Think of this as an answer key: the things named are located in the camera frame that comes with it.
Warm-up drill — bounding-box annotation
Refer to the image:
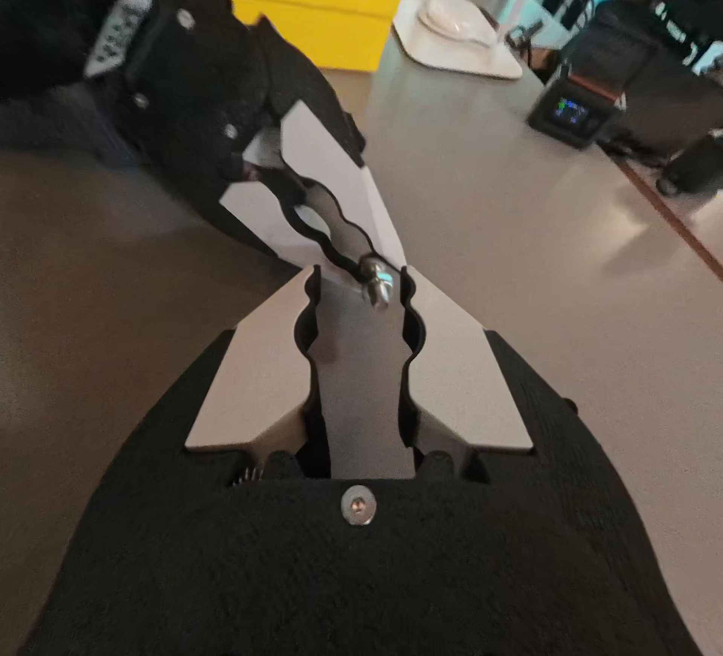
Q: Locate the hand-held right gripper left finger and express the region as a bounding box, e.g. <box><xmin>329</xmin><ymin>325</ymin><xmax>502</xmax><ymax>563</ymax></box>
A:
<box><xmin>185</xmin><ymin>265</ymin><xmax>331</xmax><ymax>476</ymax></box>

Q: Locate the yellow plastic bin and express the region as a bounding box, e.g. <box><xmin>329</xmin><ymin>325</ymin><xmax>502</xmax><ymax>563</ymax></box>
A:
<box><xmin>116</xmin><ymin>0</ymin><xmax>424</xmax><ymax>71</ymax></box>

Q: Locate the steel hex bolt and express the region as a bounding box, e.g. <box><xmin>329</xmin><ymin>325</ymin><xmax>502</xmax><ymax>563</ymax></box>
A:
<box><xmin>360</xmin><ymin>254</ymin><xmax>397</xmax><ymax>311</ymax></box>

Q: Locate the black charger box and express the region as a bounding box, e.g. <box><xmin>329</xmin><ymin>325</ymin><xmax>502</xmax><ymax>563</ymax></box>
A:
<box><xmin>658</xmin><ymin>128</ymin><xmax>723</xmax><ymax>197</ymax></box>

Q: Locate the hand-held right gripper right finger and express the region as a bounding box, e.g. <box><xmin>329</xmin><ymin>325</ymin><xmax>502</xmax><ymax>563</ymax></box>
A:
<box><xmin>400</xmin><ymin>265</ymin><xmax>534</xmax><ymax>457</ymax></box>

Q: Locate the black cable plug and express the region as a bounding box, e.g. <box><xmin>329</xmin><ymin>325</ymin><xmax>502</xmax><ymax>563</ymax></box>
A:
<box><xmin>505</xmin><ymin>21</ymin><xmax>546</xmax><ymax>56</ymax></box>

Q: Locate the black label printer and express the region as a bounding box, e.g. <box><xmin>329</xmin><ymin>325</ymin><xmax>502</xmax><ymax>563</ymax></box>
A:
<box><xmin>528</xmin><ymin>60</ymin><xmax>628</xmax><ymax>150</ymax></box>

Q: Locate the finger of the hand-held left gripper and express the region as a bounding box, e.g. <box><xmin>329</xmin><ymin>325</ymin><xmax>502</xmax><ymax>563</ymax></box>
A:
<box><xmin>219</xmin><ymin>169</ymin><xmax>363</xmax><ymax>274</ymax></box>
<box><xmin>279</xmin><ymin>100</ymin><xmax>409</xmax><ymax>268</ymax></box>

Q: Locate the wooden instruction board stand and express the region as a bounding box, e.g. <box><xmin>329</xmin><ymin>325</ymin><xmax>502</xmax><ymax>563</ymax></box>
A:
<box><xmin>392</xmin><ymin>0</ymin><xmax>560</xmax><ymax>80</ymax></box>

